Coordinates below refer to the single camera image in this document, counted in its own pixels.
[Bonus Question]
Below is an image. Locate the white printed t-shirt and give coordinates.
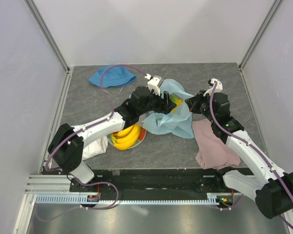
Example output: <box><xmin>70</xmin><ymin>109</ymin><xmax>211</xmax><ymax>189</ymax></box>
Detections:
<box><xmin>77</xmin><ymin>125</ymin><xmax>108</xmax><ymax>160</ymax></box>

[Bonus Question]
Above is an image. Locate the pink folded cloth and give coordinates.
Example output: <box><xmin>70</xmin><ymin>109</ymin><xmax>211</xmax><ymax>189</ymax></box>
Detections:
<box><xmin>192</xmin><ymin>119</ymin><xmax>241</xmax><ymax>170</ymax></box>

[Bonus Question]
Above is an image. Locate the light blue plastic bag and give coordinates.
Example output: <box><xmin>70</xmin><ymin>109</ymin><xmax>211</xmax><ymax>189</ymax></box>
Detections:
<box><xmin>141</xmin><ymin>79</ymin><xmax>194</xmax><ymax>139</ymax></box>

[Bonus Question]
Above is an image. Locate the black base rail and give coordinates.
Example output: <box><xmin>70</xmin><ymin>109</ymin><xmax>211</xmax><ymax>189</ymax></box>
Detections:
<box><xmin>68</xmin><ymin>168</ymin><xmax>237</xmax><ymax>195</ymax></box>

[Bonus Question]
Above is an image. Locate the blue bucket hat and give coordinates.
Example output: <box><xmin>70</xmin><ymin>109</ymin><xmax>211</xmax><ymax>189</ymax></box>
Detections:
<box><xmin>88</xmin><ymin>65</ymin><xmax>136</xmax><ymax>88</ymax></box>

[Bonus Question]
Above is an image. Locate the round fruit plate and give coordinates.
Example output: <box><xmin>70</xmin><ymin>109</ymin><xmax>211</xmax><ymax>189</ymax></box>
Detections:
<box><xmin>107</xmin><ymin>127</ymin><xmax>147</xmax><ymax>149</ymax></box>

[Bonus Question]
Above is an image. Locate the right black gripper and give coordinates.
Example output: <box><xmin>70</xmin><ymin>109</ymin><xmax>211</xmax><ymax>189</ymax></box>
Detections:
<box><xmin>185</xmin><ymin>89</ymin><xmax>216</xmax><ymax>123</ymax></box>

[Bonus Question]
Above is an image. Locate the yellow banana bunch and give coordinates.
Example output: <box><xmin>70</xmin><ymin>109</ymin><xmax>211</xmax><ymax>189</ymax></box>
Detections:
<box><xmin>111</xmin><ymin>124</ymin><xmax>141</xmax><ymax>151</ymax></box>

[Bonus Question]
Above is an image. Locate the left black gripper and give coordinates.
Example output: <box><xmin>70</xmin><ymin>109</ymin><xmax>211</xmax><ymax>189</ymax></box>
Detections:
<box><xmin>138</xmin><ymin>88</ymin><xmax>176</xmax><ymax>116</ymax></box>

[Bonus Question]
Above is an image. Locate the yellow lemon fruit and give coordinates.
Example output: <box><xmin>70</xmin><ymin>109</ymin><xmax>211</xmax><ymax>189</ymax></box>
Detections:
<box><xmin>170</xmin><ymin>96</ymin><xmax>183</xmax><ymax>113</ymax></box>

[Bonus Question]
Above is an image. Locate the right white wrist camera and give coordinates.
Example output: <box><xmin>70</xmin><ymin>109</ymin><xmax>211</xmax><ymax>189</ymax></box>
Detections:
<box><xmin>203</xmin><ymin>78</ymin><xmax>223</xmax><ymax>97</ymax></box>

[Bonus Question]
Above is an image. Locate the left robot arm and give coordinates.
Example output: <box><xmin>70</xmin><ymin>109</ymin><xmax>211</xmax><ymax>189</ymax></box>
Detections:
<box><xmin>47</xmin><ymin>86</ymin><xmax>176</xmax><ymax>192</ymax></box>

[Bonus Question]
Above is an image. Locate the white slotted cable duct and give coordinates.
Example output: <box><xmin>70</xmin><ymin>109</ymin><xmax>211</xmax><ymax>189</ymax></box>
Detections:
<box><xmin>36</xmin><ymin>194</ymin><xmax>219</xmax><ymax>205</ymax></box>

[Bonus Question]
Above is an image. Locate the purple cable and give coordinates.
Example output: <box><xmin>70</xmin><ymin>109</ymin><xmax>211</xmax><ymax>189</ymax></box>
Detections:
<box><xmin>44</xmin><ymin>64</ymin><xmax>147</xmax><ymax>186</ymax></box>
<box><xmin>209</xmin><ymin>81</ymin><xmax>293</xmax><ymax>232</ymax></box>

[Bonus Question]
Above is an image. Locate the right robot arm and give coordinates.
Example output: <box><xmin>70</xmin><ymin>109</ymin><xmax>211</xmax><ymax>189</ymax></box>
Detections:
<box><xmin>185</xmin><ymin>91</ymin><xmax>293</xmax><ymax>219</ymax></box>

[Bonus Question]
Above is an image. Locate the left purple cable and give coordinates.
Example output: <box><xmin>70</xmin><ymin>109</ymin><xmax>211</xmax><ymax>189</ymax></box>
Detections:
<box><xmin>44</xmin><ymin>64</ymin><xmax>147</xmax><ymax>186</ymax></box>

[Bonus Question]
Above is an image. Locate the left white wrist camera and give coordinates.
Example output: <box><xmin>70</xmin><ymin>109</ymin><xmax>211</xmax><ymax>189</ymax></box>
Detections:
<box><xmin>145</xmin><ymin>74</ymin><xmax>164</xmax><ymax>96</ymax></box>

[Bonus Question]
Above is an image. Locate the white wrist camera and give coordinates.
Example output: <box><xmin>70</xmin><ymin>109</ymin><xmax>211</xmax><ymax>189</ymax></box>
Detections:
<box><xmin>145</xmin><ymin>74</ymin><xmax>164</xmax><ymax>96</ymax></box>
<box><xmin>203</xmin><ymin>78</ymin><xmax>223</xmax><ymax>97</ymax></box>

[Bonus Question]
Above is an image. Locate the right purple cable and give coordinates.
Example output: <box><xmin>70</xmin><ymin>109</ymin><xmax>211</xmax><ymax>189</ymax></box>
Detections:
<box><xmin>209</xmin><ymin>81</ymin><xmax>293</xmax><ymax>232</ymax></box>

